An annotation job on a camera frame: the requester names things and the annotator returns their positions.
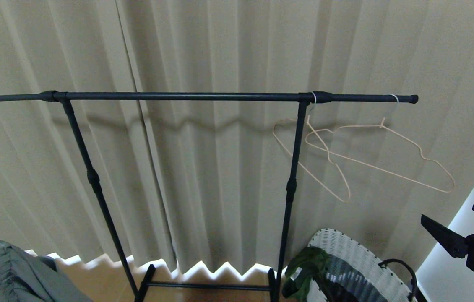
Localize pink clothes hanger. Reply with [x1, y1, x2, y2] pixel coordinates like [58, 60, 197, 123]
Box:
[305, 94, 456, 193]
[273, 103, 352, 203]

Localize green long-sleeved shirt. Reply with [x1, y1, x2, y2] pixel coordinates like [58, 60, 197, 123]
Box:
[282, 246, 332, 300]

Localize pale grey shorts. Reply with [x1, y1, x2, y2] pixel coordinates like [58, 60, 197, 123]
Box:
[0, 240, 93, 302]

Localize white laundry basket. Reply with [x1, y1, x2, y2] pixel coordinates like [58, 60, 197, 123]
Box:
[306, 229, 418, 302]

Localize black clothes rack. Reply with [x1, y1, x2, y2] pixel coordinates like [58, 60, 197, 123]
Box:
[0, 90, 419, 302]

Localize beige curtain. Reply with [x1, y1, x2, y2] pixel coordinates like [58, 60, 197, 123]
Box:
[0, 0, 474, 279]

